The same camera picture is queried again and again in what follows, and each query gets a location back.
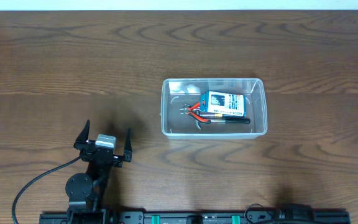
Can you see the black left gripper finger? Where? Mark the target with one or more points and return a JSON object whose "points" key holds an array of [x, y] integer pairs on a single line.
{"points": [[82, 138], [128, 147]]}

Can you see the red handled pliers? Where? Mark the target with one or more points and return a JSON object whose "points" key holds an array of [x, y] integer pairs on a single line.
{"points": [[191, 111]]}

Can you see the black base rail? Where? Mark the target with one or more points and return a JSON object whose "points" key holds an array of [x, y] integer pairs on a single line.
{"points": [[251, 216]]}

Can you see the blue white drill bit box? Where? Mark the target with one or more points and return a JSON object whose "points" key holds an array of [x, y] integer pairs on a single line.
{"points": [[224, 103]]}

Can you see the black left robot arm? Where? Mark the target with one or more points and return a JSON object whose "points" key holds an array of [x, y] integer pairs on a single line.
{"points": [[86, 190]]}

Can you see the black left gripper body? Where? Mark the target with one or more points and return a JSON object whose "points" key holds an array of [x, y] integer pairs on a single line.
{"points": [[101, 152]]}

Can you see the black handled hammer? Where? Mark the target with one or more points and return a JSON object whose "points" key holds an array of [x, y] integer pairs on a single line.
{"points": [[198, 122]]}

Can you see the black yellow screwdriver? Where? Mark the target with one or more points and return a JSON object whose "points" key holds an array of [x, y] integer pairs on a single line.
{"points": [[215, 115]]}

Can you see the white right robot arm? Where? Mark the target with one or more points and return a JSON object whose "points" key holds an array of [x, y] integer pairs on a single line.
{"points": [[294, 211]]}

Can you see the clear plastic container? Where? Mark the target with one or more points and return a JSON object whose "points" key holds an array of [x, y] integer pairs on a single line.
{"points": [[177, 92]]}

